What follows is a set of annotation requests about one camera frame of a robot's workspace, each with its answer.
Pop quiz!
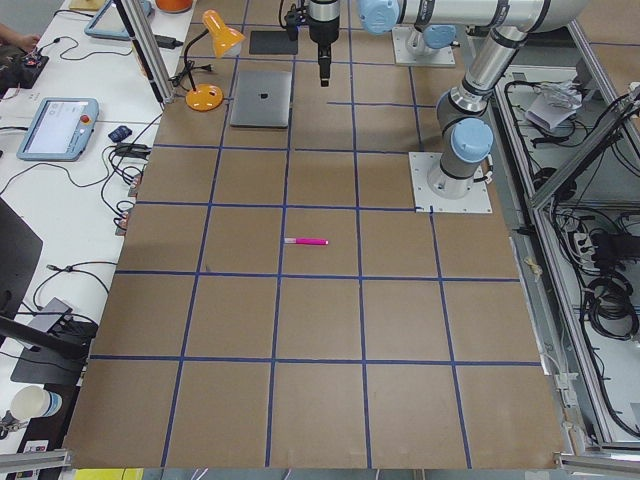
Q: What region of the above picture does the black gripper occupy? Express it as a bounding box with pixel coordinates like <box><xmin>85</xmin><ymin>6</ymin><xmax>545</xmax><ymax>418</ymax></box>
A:
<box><xmin>307</xmin><ymin>0</ymin><xmax>340</xmax><ymax>86</ymax></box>

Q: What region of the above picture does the pink highlighter pen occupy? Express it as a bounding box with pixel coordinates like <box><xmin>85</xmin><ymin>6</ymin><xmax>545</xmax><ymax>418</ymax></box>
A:
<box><xmin>284</xmin><ymin>237</ymin><xmax>329</xmax><ymax>246</ymax></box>

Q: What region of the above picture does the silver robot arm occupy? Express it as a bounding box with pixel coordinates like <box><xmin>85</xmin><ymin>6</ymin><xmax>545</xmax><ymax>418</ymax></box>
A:
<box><xmin>406</xmin><ymin>24</ymin><xmax>457</xmax><ymax>57</ymax></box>
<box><xmin>357</xmin><ymin>1</ymin><xmax>588</xmax><ymax>200</ymax></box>

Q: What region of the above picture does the black mousepad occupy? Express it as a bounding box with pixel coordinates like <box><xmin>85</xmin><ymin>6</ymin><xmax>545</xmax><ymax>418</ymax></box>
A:
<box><xmin>249</xmin><ymin>30</ymin><xmax>298</xmax><ymax>55</ymax></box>

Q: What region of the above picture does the grey closed laptop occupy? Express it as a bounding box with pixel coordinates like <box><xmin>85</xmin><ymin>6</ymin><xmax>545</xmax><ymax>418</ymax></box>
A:
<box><xmin>230</xmin><ymin>70</ymin><xmax>292</xmax><ymax>129</ymax></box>

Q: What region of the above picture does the orange desk lamp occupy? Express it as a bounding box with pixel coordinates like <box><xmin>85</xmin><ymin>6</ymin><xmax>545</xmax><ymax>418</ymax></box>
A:
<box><xmin>182</xmin><ymin>9</ymin><xmax>246</xmax><ymax>113</ymax></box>

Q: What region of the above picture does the black power adapter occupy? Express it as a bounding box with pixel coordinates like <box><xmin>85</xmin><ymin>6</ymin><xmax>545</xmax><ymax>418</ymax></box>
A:
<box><xmin>154</xmin><ymin>34</ymin><xmax>183</xmax><ymax>50</ymax></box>

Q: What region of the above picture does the orange cylindrical container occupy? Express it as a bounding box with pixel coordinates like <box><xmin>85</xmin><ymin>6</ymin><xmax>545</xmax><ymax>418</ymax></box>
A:
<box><xmin>155</xmin><ymin>0</ymin><xmax>193</xmax><ymax>14</ymax></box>

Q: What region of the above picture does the small dark blue pouch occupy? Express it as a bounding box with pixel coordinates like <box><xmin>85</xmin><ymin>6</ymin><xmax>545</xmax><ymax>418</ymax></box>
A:
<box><xmin>108</xmin><ymin>125</ymin><xmax>132</xmax><ymax>143</ymax></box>

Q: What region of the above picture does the blue teach pendant tablet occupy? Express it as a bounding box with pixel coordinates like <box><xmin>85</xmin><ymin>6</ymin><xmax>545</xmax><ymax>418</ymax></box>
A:
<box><xmin>16</xmin><ymin>97</ymin><xmax>100</xmax><ymax>162</ymax></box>

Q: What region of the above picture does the person at desk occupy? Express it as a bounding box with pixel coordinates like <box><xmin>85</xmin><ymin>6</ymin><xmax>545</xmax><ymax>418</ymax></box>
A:
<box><xmin>1</xmin><ymin>24</ymin><xmax>40</xmax><ymax>95</ymax></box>

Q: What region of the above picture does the black monitor stand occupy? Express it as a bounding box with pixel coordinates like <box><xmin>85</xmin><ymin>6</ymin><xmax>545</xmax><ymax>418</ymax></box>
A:
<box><xmin>1</xmin><ymin>202</ymin><xmax>97</xmax><ymax>386</ymax></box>

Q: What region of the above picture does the grey usb hub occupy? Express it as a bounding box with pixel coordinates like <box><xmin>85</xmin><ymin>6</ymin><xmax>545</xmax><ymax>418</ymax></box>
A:
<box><xmin>28</xmin><ymin>297</ymin><xmax>72</xmax><ymax>333</ymax></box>

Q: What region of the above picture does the white paper cup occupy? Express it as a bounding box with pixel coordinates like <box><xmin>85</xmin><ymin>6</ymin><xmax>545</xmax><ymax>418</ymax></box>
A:
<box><xmin>10</xmin><ymin>385</ymin><xmax>63</xmax><ymax>421</ymax></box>

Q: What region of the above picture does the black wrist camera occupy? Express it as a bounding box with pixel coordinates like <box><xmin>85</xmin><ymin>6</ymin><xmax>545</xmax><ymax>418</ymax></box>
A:
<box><xmin>284</xmin><ymin>4</ymin><xmax>304</xmax><ymax>42</ymax></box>

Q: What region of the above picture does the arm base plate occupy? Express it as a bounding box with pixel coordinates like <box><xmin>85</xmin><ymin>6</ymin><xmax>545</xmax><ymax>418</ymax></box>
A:
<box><xmin>408</xmin><ymin>152</ymin><xmax>493</xmax><ymax>214</ymax></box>
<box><xmin>392</xmin><ymin>24</ymin><xmax>457</xmax><ymax>68</ymax></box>

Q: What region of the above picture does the lamp power cable plug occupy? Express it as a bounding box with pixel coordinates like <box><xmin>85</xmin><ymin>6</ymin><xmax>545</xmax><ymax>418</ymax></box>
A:
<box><xmin>170</xmin><ymin>60</ymin><xmax>212</xmax><ymax>91</ymax></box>

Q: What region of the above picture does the aluminium frame post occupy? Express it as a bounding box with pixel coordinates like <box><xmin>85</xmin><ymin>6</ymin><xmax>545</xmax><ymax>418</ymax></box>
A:
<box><xmin>114</xmin><ymin>0</ymin><xmax>175</xmax><ymax>105</ymax></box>

